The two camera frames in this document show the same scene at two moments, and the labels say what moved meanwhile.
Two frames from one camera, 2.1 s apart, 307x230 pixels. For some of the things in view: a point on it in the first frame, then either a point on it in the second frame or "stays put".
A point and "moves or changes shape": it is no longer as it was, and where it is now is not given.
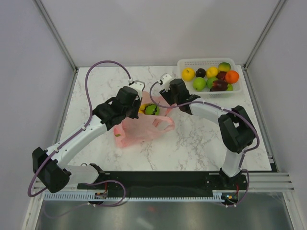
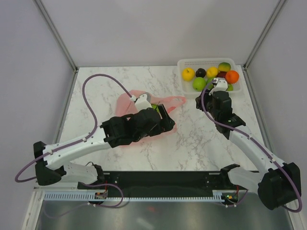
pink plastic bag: [134, 131] moves or changes shape
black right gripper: [166, 95] → [198, 104]
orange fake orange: [231, 76] stays put
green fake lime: [209, 81] stays put
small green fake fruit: [230, 87] stays put
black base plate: [159, 183] stays put
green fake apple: [199, 84] stays put
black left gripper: [137, 102] → [166, 125]
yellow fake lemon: [212, 72] stays put
